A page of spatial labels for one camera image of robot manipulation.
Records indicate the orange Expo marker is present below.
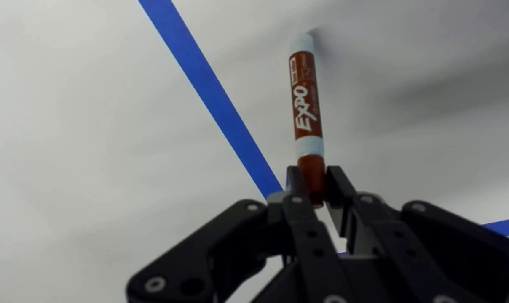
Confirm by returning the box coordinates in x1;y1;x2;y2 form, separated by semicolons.
286;33;326;208

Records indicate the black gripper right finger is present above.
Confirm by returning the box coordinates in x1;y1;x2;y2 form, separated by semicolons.
323;166;509;303

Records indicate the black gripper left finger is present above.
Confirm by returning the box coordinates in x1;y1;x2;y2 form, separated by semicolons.
124;166;351;303

